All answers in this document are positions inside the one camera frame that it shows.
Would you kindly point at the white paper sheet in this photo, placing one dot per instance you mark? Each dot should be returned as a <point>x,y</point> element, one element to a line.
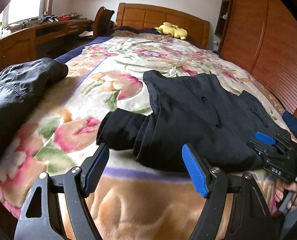
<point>86,33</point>

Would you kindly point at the red basket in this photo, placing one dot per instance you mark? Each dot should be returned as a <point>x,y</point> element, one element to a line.
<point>63,17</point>

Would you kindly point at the person's right hand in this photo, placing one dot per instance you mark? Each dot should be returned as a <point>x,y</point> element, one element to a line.
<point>279,192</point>

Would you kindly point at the black pants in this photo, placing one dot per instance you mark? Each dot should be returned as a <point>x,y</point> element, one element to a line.
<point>188,115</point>

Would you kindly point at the navy bed sheet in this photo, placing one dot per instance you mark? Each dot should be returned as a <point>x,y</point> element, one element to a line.
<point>66,56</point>

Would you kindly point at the wooden slatted wardrobe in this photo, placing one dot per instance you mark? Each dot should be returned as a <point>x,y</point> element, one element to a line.
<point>263,35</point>

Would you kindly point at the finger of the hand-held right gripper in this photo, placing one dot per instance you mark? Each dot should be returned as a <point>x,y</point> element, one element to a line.
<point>257,148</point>
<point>264,138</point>

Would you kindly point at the floral fleece blanket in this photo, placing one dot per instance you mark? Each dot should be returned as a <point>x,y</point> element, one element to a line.
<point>88,100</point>

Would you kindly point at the black gadget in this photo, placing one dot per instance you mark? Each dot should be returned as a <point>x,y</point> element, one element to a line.
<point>48,19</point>

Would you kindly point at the yellow plush toy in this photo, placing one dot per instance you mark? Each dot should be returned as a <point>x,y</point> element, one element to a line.
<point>173,31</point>

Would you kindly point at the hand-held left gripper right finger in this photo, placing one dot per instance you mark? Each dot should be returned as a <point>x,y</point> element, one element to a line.
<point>196,170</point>

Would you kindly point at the wooden bed headboard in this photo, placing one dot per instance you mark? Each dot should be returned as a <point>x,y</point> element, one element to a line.
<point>163,15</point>

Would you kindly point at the wooden chair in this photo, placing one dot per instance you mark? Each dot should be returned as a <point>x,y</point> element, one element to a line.
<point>101,20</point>

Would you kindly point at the black crinkled jacket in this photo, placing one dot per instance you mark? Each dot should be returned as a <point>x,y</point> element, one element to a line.
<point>18,90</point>

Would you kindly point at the window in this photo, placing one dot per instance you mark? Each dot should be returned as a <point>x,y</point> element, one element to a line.
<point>26,2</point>

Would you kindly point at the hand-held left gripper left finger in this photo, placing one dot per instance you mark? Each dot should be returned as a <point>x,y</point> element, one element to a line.
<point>96,170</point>

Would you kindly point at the wooden desk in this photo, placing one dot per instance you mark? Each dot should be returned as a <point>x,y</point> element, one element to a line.
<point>21,42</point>

